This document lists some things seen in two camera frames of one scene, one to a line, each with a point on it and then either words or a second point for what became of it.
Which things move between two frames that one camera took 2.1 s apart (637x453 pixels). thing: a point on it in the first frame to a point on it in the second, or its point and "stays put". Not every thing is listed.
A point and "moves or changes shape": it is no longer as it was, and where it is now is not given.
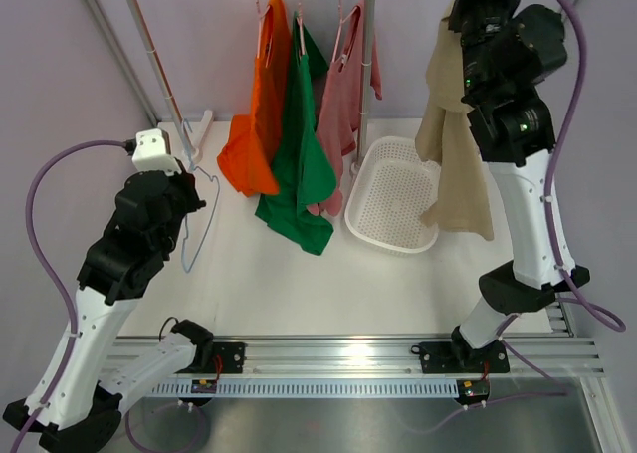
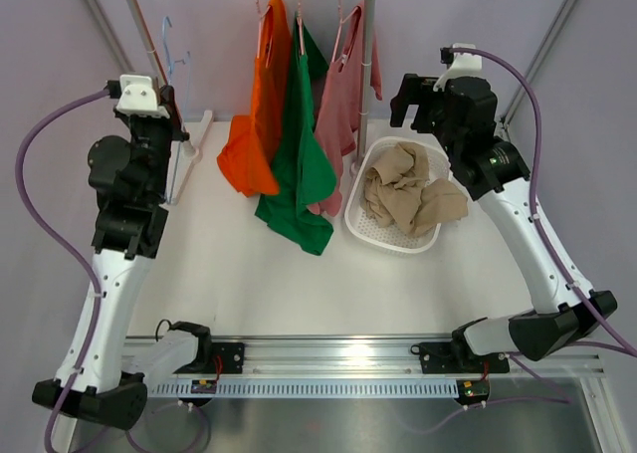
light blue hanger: [188, 268] to [186, 125]
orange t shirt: [247, 159] stays put
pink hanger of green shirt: [299, 19] stays put
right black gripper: [467, 0] to [415, 90]
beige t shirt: [445, 135] moves or changes shape
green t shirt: [303, 167] stays put
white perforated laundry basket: [392, 189] stays put
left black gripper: [187, 182] to [167, 100]
